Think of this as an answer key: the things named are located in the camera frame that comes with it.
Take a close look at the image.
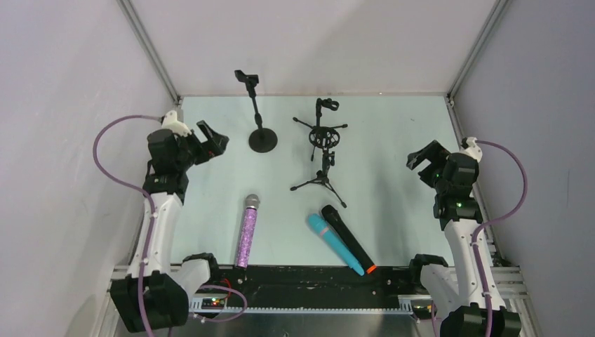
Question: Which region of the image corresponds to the purple glitter microphone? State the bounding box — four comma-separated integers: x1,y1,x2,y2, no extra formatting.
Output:
234,194,260,269

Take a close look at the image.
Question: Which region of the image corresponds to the tripod shock mount stand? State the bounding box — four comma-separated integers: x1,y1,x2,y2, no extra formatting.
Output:
290,126,347,209

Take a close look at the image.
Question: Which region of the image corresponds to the black microphone orange end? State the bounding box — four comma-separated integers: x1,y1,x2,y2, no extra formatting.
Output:
321,204,377,275

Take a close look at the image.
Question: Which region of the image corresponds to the blue microphone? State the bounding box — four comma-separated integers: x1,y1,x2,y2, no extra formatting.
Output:
307,214,364,276

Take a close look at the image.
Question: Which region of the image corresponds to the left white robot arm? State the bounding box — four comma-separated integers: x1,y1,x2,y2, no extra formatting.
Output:
109,120,229,333

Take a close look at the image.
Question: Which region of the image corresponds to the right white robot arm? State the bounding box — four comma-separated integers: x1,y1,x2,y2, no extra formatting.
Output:
406,137,522,336

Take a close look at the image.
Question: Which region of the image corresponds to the round base microphone stand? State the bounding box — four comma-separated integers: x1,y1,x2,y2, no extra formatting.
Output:
234,70,278,153

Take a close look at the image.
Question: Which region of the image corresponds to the small tripod clip stand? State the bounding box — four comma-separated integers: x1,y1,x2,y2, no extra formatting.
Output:
293,98,348,161

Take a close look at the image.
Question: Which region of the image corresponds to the right electronics board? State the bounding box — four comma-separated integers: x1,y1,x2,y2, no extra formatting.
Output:
412,301,433,320

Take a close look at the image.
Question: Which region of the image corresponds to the electronics board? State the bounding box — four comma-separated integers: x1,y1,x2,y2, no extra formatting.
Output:
201,298,226,310
412,301,433,320

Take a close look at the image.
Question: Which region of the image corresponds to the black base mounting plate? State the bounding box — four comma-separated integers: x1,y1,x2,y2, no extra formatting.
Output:
193,265,432,309

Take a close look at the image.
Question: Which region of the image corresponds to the left electronics board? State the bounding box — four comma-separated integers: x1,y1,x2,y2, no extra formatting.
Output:
201,298,226,310

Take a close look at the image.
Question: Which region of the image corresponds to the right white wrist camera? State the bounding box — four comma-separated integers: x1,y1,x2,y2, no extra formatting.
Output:
460,137,483,163

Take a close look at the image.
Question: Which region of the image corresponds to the grey slotted cable duct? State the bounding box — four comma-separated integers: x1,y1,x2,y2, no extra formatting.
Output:
189,297,413,315

